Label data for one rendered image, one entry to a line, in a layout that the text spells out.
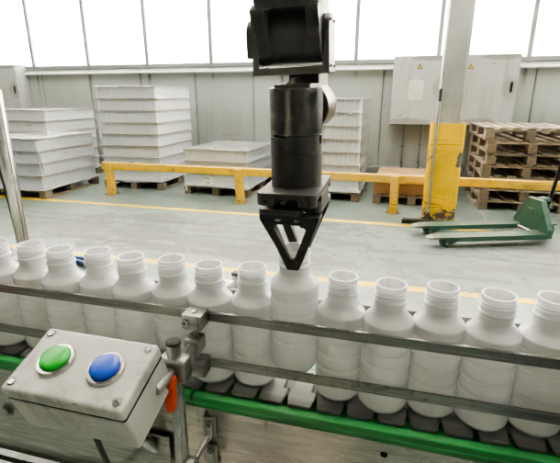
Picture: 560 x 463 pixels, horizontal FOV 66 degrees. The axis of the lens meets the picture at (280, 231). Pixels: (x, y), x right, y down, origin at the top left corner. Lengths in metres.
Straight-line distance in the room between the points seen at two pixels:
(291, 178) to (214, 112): 7.71
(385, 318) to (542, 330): 0.17
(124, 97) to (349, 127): 3.30
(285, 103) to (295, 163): 0.06
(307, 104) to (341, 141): 5.39
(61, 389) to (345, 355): 0.31
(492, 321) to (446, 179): 4.52
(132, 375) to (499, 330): 0.39
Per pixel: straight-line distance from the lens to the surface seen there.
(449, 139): 4.96
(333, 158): 5.89
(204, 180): 6.35
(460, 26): 5.15
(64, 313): 0.70
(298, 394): 0.60
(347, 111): 5.81
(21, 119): 8.17
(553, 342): 0.55
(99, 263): 0.65
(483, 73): 7.26
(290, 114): 0.45
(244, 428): 0.62
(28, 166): 6.89
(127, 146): 6.99
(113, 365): 0.48
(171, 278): 0.59
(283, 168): 0.46
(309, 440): 0.60
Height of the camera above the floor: 1.37
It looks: 18 degrees down
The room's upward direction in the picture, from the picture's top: straight up
